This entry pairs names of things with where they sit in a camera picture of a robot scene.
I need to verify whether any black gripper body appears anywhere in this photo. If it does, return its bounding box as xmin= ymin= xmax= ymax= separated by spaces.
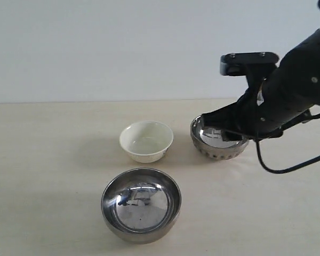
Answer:
xmin=236 ymin=61 xmax=317 ymax=139

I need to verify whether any ribbed steel bowl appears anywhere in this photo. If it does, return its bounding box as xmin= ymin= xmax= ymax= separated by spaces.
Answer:
xmin=190 ymin=115 xmax=249 ymax=161

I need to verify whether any white ceramic bowl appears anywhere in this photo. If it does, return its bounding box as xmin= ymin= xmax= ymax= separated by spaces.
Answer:
xmin=119 ymin=120 xmax=174 ymax=163

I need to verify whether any large plain steel bowl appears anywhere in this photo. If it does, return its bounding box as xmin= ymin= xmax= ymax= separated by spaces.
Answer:
xmin=100 ymin=167 xmax=182 ymax=244

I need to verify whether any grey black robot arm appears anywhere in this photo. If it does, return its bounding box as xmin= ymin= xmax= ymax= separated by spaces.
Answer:
xmin=201 ymin=28 xmax=320 ymax=140

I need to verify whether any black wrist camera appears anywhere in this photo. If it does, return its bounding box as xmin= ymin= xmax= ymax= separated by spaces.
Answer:
xmin=220 ymin=52 xmax=279 ymax=87

